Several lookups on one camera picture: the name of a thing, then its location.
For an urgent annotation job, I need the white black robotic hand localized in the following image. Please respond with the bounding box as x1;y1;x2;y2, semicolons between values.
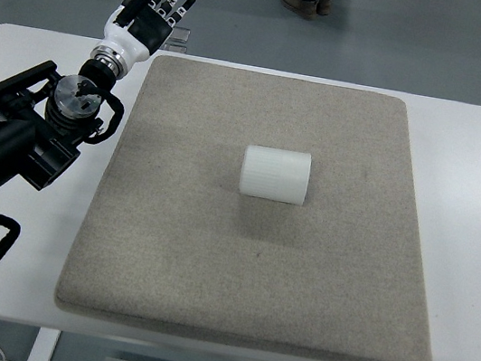
90;0;196;79

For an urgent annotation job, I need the white plastic cup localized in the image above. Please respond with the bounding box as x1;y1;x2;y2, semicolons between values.
239;145;312;205

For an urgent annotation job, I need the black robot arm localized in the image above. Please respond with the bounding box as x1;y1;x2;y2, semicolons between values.
0;59;124;190

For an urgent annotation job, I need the metal floor outlet plate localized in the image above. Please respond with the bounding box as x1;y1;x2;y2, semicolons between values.
160;26;191;53

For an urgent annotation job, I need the beige felt mat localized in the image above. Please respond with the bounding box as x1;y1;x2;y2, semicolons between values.
55;55;432;361

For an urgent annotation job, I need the white table leg left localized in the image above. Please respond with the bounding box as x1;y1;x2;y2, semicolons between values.
26;328;61;361

